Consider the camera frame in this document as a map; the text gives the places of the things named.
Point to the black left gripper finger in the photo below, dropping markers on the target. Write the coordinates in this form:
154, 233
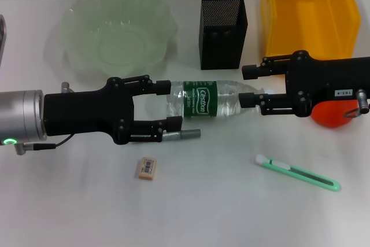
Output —
173, 124

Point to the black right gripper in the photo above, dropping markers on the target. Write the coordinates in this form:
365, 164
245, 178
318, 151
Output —
323, 76

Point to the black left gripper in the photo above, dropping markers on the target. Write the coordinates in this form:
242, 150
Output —
81, 114

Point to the clear green-label water bottle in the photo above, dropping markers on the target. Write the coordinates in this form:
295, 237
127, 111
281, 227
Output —
199, 99

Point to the grey glitter pen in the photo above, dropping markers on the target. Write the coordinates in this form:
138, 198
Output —
188, 134

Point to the black mesh pen holder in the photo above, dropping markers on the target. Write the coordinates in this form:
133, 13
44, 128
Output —
222, 44

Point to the beige eraser with barcode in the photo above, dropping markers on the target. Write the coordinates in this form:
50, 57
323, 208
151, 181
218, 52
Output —
146, 169

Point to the pale green glass plate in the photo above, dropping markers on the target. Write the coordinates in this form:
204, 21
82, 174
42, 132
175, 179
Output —
115, 41

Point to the green utility knife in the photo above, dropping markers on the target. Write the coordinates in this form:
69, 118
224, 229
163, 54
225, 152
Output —
303, 175

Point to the yellow plastic bin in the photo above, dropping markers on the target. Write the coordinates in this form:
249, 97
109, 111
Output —
289, 27

